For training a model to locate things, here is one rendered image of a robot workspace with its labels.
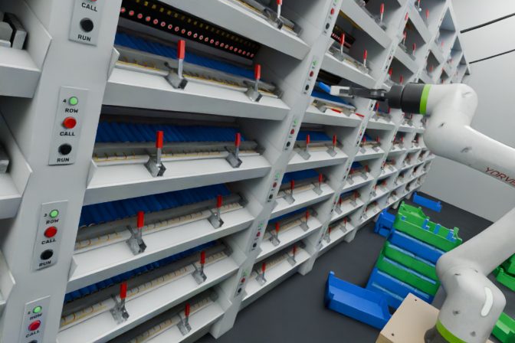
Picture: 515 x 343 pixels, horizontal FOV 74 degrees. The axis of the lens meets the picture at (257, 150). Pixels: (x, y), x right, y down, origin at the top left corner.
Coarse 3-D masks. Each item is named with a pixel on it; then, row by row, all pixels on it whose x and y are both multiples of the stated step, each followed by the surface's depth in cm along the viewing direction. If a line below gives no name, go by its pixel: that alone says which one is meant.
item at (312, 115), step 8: (344, 96) 166; (352, 104) 162; (360, 104) 162; (312, 112) 116; (320, 112) 124; (328, 112) 131; (360, 112) 162; (368, 112) 160; (304, 120) 117; (312, 120) 121; (320, 120) 127; (328, 120) 132; (336, 120) 138; (344, 120) 145; (352, 120) 152; (360, 120) 160
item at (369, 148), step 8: (368, 136) 223; (376, 136) 226; (360, 144) 197; (368, 144) 210; (376, 144) 222; (384, 144) 224; (360, 152) 185; (368, 152) 196; (376, 152) 208; (384, 152) 223; (360, 160) 190
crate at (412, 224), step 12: (396, 216) 179; (408, 216) 189; (396, 228) 174; (408, 228) 171; (420, 228) 169; (432, 228) 184; (444, 228) 181; (456, 228) 178; (432, 240) 167; (444, 240) 164; (456, 240) 163
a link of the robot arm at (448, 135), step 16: (448, 112) 92; (432, 128) 91; (448, 128) 89; (464, 128) 89; (432, 144) 91; (448, 144) 89; (464, 144) 88; (480, 144) 88; (496, 144) 88; (464, 160) 90; (480, 160) 88; (496, 160) 87; (512, 160) 87; (496, 176) 90; (512, 176) 87
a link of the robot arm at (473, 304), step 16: (448, 272) 107; (464, 272) 103; (480, 272) 104; (448, 288) 103; (464, 288) 96; (480, 288) 95; (496, 288) 97; (448, 304) 100; (464, 304) 96; (480, 304) 93; (496, 304) 92; (448, 320) 99; (464, 320) 95; (480, 320) 94; (496, 320) 94; (448, 336) 99; (464, 336) 96; (480, 336) 95
